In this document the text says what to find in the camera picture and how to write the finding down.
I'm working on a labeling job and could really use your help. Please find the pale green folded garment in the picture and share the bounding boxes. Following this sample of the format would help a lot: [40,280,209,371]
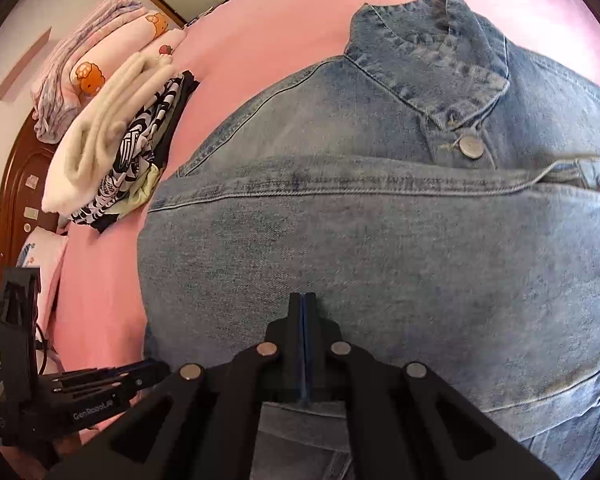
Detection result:
[114,164,162,212]

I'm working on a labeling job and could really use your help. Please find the white and pink pillow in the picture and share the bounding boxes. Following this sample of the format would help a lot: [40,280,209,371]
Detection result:
[20,227,70,322]

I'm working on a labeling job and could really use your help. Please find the blue denim jacket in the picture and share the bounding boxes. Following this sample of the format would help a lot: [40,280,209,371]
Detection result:
[137,0,600,480]

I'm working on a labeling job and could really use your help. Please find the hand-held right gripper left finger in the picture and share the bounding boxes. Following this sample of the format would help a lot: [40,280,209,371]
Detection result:
[45,293,305,480]

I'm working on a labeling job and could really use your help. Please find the dark wooden headboard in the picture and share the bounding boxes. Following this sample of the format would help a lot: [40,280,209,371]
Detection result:
[0,110,62,306]

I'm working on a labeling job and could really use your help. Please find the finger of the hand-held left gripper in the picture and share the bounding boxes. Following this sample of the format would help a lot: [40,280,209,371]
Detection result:
[44,359,172,402]

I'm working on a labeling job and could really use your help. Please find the pink cartoon print quilt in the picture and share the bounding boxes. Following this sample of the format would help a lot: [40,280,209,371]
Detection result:
[40,7,188,131]

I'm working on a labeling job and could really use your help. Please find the pink bed sheet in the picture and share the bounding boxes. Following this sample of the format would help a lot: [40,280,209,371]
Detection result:
[35,0,600,403]

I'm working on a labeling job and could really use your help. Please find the lilac striped blanket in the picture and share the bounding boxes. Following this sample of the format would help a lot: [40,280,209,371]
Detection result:
[32,0,146,143]

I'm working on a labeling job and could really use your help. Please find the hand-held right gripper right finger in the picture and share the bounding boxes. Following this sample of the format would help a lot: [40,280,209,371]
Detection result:
[304,293,561,480]

